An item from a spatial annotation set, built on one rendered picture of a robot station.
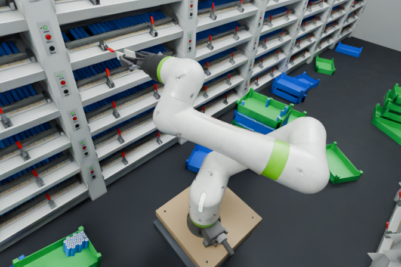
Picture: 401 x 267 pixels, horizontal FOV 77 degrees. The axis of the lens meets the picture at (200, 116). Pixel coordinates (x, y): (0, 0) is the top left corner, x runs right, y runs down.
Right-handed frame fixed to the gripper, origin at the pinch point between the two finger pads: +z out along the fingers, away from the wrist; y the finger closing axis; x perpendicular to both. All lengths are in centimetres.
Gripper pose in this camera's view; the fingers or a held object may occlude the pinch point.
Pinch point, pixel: (125, 55)
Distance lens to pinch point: 104.3
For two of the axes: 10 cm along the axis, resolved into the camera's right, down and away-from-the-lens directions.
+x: -0.6, -8.4, -5.3
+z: -7.1, -3.4, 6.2
